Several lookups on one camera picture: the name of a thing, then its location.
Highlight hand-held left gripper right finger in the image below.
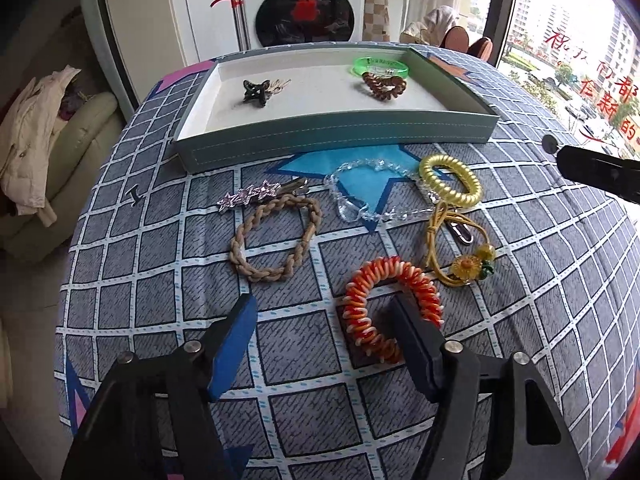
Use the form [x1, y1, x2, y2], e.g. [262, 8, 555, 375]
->
[387, 297, 586, 480]

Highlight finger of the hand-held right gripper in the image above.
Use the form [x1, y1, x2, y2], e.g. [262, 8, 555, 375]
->
[542, 134, 640, 207]

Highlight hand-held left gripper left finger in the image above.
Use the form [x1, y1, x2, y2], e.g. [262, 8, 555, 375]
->
[60, 292, 259, 480]

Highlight orange spiral hair tie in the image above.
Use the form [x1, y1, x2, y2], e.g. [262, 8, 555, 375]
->
[341, 256, 445, 364]

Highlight brown spiral hair tie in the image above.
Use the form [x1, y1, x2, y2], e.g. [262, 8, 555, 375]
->
[360, 71, 407, 102]

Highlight green translucent bangle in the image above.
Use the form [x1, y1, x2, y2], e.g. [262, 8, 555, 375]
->
[352, 55, 411, 81]

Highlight black claw hair clip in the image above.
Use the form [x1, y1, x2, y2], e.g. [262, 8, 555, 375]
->
[243, 79, 274, 109]

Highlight grey-green jewelry tray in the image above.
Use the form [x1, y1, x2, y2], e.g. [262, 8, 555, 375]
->
[170, 42, 501, 174]

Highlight grey checked star tablecloth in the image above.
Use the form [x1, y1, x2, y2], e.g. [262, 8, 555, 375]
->
[54, 42, 640, 480]

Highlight silver star hair clip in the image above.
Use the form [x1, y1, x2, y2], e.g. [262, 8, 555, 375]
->
[216, 177, 309, 214]

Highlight beige cloth on chair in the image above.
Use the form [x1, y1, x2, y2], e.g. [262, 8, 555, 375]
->
[399, 5, 459, 46]

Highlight pale green sofa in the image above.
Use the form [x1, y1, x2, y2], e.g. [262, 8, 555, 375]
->
[0, 90, 126, 266]

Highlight cream padded coat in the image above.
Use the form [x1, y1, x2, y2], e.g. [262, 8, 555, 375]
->
[0, 65, 84, 227]

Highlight white washing machine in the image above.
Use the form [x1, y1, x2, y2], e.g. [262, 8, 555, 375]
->
[237, 0, 369, 52]

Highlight beige braided hair tie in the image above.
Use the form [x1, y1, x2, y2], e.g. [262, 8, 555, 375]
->
[229, 194, 324, 284]

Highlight yellow cord flower charm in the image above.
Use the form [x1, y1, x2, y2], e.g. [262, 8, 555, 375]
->
[424, 202, 499, 289]

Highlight yellow spiral hair tie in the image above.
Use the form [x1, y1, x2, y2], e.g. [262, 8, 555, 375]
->
[417, 153, 484, 209]

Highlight clear crystal bead bracelet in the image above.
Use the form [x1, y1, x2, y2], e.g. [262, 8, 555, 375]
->
[323, 157, 442, 224]

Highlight red mop handle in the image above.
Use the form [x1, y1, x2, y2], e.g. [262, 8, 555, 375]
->
[210, 0, 251, 54]

